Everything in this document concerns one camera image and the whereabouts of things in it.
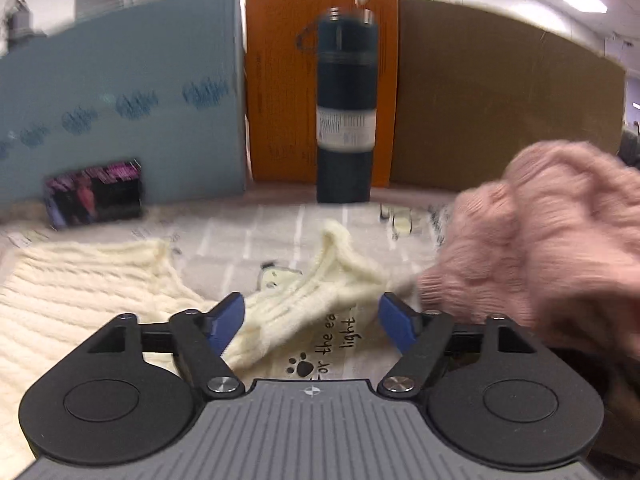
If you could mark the dark blue insulated bottle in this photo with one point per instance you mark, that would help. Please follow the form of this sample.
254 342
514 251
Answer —
345 110

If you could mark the orange cardboard board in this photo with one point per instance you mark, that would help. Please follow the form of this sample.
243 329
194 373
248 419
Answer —
280 90

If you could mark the brown cardboard board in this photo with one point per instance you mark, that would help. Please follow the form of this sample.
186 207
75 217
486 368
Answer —
500 100

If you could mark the small clear glass jar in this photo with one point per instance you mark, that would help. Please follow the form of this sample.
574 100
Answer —
400 222

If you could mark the pink knit sweater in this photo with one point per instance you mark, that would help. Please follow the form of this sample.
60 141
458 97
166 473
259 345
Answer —
540 240

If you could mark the cream knit sweater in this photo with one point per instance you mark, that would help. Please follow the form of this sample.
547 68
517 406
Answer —
75 290

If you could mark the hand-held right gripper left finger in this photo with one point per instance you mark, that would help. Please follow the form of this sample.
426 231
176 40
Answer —
230 317

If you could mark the printed white blanket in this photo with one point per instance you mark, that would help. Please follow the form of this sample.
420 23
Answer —
345 345

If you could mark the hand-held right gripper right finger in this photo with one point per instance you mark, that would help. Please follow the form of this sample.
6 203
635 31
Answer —
396 321

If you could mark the dark photo card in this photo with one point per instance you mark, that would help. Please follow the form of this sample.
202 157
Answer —
93 200

